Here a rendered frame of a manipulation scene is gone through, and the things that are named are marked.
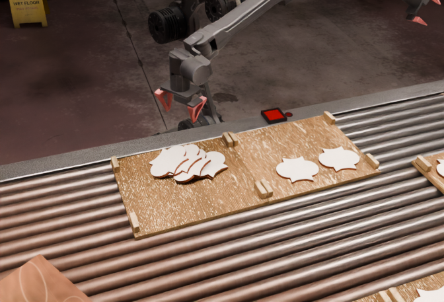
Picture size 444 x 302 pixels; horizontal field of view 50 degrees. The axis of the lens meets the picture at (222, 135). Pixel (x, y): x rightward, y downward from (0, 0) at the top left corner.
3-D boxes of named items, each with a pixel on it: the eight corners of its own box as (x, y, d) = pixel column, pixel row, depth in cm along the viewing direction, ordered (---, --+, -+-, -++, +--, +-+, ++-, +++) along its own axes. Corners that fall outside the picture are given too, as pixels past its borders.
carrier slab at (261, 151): (225, 139, 172) (225, 135, 171) (324, 117, 184) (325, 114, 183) (268, 205, 146) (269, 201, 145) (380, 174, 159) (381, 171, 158)
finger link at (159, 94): (174, 121, 138) (172, 94, 133) (154, 113, 141) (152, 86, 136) (187, 111, 143) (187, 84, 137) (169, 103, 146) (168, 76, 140)
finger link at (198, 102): (193, 130, 135) (193, 102, 130) (173, 121, 138) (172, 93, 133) (207, 119, 140) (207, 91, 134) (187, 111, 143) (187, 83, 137)
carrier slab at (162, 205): (110, 164, 159) (110, 160, 158) (225, 139, 172) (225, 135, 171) (135, 241, 133) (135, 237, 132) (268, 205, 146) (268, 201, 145)
